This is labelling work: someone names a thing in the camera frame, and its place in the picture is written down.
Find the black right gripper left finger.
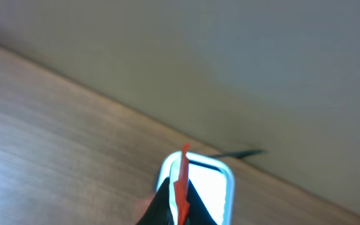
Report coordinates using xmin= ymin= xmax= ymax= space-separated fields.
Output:
xmin=136 ymin=177 xmax=174 ymax=225

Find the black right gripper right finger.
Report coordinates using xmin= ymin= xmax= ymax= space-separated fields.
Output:
xmin=184 ymin=180 xmax=217 ymax=225

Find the red snack bar wrapper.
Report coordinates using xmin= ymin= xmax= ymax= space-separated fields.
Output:
xmin=174 ymin=143 xmax=191 ymax=225

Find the white barcode scanner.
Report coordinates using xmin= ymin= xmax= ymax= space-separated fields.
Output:
xmin=155 ymin=151 xmax=236 ymax=225

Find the black scanner cable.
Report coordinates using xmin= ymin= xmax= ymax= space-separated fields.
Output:
xmin=207 ymin=149 xmax=266 ymax=159

